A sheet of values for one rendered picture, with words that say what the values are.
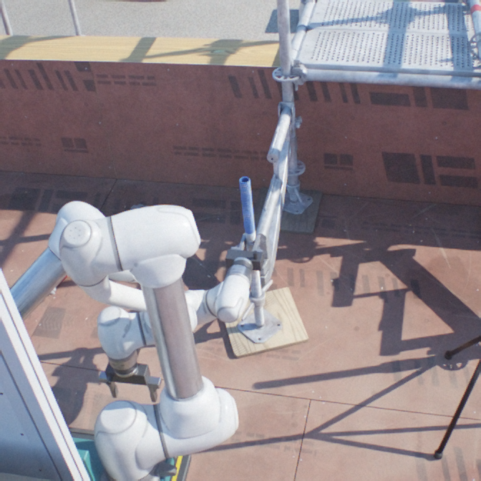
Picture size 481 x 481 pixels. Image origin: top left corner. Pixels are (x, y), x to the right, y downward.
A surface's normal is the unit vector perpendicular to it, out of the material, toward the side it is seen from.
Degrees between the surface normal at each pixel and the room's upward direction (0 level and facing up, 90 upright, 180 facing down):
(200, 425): 76
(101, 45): 0
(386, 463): 0
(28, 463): 90
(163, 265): 86
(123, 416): 10
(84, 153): 90
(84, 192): 0
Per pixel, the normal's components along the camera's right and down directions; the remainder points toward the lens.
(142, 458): 0.29, 0.58
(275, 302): -0.08, -0.75
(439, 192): -0.22, 0.66
